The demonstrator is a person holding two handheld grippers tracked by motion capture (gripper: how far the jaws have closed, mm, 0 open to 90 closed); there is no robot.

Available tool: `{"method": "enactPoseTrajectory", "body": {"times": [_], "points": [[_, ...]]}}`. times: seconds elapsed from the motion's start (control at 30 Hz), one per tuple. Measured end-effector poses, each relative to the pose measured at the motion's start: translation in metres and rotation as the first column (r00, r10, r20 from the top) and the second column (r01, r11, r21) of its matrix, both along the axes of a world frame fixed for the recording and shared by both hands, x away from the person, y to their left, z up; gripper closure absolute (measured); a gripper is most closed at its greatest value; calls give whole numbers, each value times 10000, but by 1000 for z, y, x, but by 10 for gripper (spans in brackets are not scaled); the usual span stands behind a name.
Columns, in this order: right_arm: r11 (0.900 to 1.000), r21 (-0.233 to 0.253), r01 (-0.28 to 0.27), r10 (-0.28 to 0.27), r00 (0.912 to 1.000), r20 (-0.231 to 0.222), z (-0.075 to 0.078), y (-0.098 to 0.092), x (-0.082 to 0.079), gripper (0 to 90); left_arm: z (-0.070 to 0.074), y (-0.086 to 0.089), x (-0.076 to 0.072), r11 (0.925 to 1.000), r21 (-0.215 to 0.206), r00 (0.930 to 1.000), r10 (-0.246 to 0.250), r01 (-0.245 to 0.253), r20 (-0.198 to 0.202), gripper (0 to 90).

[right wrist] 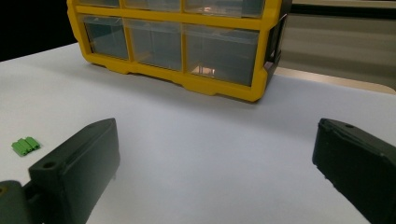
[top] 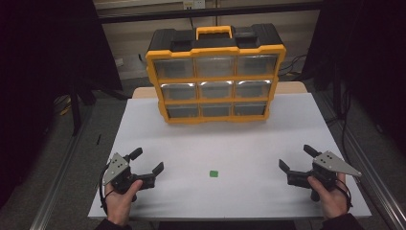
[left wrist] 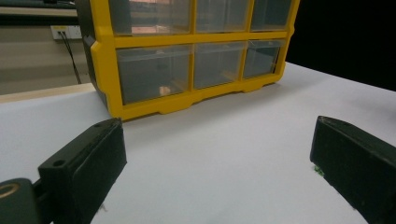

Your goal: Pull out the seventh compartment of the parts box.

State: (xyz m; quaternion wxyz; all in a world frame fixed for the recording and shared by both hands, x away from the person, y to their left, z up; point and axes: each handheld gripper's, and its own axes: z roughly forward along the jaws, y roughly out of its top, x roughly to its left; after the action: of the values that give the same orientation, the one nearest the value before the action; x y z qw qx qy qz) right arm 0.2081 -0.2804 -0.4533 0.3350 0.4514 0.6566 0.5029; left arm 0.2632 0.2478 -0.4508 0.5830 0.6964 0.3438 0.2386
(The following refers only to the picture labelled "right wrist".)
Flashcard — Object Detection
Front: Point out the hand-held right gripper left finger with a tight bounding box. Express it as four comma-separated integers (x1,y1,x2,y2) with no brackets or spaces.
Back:
28,117,121,224

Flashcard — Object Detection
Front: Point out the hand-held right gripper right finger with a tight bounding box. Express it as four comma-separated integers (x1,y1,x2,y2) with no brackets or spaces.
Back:
312,117,396,224

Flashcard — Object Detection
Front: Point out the green connector block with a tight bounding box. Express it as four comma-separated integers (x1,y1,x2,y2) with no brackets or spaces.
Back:
18,138,35,154
25,135,42,149
11,141,28,158

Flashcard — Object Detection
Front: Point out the clear plastic drawer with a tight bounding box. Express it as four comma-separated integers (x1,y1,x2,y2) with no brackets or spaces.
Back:
81,14,130,61

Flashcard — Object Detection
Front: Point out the yellow black drawer cabinet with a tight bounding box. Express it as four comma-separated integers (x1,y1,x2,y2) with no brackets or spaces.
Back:
65,0,293,103

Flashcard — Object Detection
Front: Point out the white table sheet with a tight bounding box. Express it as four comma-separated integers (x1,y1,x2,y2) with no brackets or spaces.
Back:
0,42,396,224

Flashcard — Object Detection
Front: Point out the set of clear drawers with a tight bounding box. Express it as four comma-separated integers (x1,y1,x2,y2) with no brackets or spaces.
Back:
78,0,265,88

